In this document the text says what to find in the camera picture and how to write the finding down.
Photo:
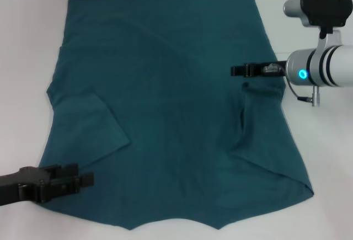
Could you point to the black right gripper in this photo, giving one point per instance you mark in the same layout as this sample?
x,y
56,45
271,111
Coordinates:
x,y
268,69

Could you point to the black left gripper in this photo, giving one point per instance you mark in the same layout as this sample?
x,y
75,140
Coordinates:
x,y
22,184

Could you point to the teal blue shirt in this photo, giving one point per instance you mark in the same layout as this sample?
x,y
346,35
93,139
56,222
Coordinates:
x,y
165,99

